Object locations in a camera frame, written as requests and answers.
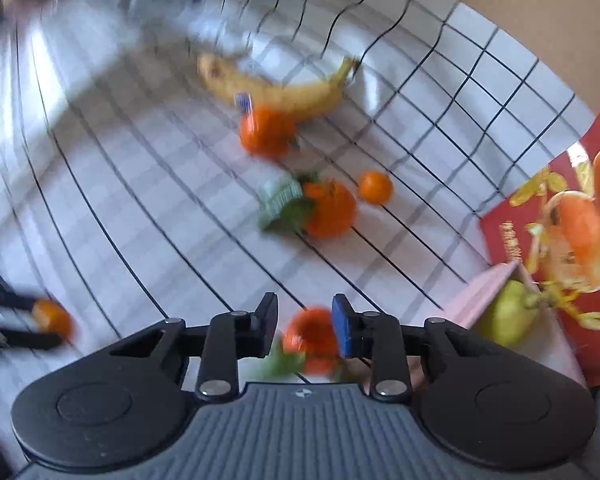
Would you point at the red snack bag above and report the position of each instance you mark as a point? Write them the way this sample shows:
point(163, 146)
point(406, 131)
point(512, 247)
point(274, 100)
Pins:
point(510, 240)

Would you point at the large spotted banana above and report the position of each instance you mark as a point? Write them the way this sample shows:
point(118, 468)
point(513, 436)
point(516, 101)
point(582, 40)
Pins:
point(280, 95)

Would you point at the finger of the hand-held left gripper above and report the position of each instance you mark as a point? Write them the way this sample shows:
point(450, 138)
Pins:
point(20, 340)
point(5, 290)

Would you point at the pink cardboard box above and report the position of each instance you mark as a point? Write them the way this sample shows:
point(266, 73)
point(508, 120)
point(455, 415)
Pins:
point(480, 290)

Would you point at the black-grid white tablecloth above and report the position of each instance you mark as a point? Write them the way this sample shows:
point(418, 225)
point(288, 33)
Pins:
point(155, 210)

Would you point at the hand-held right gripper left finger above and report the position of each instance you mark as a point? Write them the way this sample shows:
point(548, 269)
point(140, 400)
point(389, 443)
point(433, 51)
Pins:
point(265, 327)

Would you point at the mandarin orange with leaves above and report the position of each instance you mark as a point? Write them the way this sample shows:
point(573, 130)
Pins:
point(330, 210)
point(310, 332)

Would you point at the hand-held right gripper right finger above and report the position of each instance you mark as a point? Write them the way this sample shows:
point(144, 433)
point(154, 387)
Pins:
point(342, 325)

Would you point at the small mandarin orange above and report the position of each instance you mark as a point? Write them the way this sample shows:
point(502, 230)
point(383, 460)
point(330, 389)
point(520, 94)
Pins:
point(375, 187)

